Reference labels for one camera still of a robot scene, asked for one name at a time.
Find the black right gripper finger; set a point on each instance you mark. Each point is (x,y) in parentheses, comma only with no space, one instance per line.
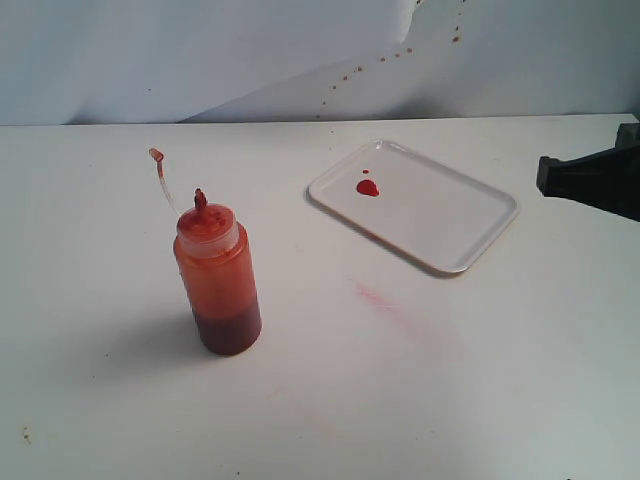
(607,180)

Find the red sauce squeeze bottle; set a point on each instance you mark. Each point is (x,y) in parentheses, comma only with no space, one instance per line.
(213,256)

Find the white rectangular tray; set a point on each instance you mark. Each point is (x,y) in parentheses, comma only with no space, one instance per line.
(439,219)

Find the red sauce blob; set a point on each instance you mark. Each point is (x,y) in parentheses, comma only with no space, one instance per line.
(367,186)

